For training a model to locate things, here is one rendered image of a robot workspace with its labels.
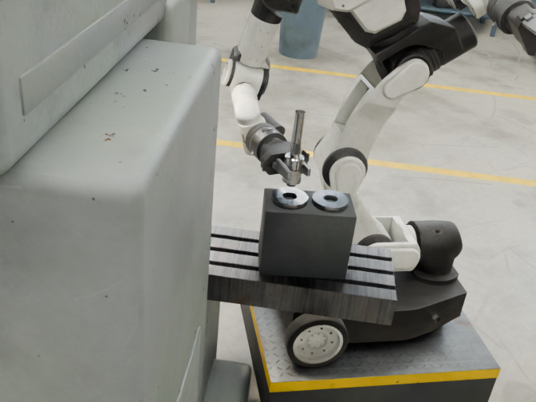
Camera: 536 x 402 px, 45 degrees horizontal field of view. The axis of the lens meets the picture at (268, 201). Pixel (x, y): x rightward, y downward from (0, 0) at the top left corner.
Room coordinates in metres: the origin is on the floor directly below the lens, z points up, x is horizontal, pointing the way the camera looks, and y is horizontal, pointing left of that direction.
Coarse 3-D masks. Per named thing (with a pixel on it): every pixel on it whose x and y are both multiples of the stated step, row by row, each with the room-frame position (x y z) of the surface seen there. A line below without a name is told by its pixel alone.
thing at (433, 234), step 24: (432, 240) 1.86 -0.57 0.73; (456, 240) 1.89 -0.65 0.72; (432, 264) 1.85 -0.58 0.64; (408, 288) 1.80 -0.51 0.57; (432, 288) 1.81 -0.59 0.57; (456, 288) 1.83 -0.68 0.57; (288, 312) 1.64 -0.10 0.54; (408, 312) 1.68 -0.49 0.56; (432, 312) 1.73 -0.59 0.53; (456, 312) 1.80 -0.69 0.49; (360, 336) 1.64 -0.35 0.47; (384, 336) 1.66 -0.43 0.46; (408, 336) 1.69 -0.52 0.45
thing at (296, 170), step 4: (284, 160) 1.38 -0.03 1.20; (288, 164) 1.36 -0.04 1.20; (292, 164) 1.36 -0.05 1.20; (296, 164) 1.36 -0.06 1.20; (300, 164) 1.36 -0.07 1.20; (292, 168) 1.36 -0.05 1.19; (296, 168) 1.36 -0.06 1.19; (300, 168) 1.36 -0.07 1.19; (292, 172) 1.36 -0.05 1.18; (296, 172) 1.36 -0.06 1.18; (300, 172) 1.37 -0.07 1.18; (292, 176) 1.36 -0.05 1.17; (296, 176) 1.36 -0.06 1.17; (300, 176) 1.37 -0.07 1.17; (284, 180) 1.37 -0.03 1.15; (288, 180) 1.36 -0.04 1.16; (292, 180) 1.36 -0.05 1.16; (296, 180) 1.36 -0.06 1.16; (300, 180) 1.37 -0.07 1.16; (292, 184) 1.36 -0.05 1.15; (296, 184) 1.36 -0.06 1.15
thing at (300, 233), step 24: (264, 192) 1.42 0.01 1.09; (288, 192) 1.40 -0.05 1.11; (312, 192) 1.43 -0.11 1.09; (336, 192) 1.42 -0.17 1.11; (264, 216) 1.34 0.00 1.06; (288, 216) 1.32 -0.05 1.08; (312, 216) 1.33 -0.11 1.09; (336, 216) 1.33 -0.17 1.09; (264, 240) 1.32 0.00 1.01; (288, 240) 1.32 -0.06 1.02; (312, 240) 1.33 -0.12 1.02; (336, 240) 1.33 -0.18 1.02; (264, 264) 1.32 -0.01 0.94; (288, 264) 1.32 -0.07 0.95; (312, 264) 1.33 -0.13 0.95; (336, 264) 1.33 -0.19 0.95
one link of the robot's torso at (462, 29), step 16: (432, 16) 1.93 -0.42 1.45; (464, 16) 1.89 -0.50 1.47; (416, 32) 1.81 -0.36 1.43; (432, 32) 1.82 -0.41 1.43; (448, 32) 1.83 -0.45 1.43; (464, 32) 1.86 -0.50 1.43; (368, 48) 1.85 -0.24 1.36; (384, 48) 1.80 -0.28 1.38; (400, 48) 1.80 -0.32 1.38; (432, 48) 1.84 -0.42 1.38; (448, 48) 1.83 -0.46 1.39; (464, 48) 1.86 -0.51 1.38
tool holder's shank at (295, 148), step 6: (294, 114) 1.38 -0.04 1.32; (300, 114) 1.37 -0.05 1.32; (294, 120) 1.37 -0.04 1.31; (300, 120) 1.37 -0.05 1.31; (294, 126) 1.37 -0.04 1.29; (300, 126) 1.37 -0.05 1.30; (294, 132) 1.37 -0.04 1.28; (300, 132) 1.37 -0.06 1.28; (294, 138) 1.37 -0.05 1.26; (300, 138) 1.37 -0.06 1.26; (294, 144) 1.37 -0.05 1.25; (300, 144) 1.37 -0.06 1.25; (294, 150) 1.37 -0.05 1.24; (300, 150) 1.37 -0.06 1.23; (294, 156) 1.37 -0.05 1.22
